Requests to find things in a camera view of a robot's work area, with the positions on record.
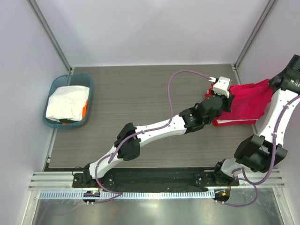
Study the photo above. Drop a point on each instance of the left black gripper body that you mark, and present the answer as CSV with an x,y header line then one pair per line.
x,y
225,102

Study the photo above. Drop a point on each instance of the pink t shirt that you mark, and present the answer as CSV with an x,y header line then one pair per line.
x,y
261,94

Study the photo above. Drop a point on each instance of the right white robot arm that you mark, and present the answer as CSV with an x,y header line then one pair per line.
x,y
256,156

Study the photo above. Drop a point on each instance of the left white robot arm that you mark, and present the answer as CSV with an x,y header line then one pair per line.
x,y
132,138

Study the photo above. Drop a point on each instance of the red folded t shirt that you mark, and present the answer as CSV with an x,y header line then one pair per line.
x,y
232,122

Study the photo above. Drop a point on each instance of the orange t shirt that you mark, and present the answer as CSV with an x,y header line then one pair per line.
x,y
68,121

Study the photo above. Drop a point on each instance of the teal plastic basket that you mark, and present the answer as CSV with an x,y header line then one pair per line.
x,y
69,80

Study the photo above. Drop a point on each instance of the white crumpled t shirt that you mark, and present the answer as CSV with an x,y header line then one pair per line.
x,y
67,102

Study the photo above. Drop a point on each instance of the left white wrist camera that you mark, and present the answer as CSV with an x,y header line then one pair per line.
x,y
221,85

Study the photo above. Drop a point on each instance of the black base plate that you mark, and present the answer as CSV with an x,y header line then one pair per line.
x,y
162,180

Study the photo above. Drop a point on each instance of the right aluminium frame post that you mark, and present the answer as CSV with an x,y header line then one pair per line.
x,y
255,31

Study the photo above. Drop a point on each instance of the aluminium frame post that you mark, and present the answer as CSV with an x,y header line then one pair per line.
x,y
43,22
255,31

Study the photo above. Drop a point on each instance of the white slotted cable duct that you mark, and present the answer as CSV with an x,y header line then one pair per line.
x,y
93,195

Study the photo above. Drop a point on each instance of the left aluminium frame post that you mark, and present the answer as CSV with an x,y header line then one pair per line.
x,y
43,22

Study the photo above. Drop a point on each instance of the aluminium rail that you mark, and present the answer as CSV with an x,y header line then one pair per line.
x,y
64,181

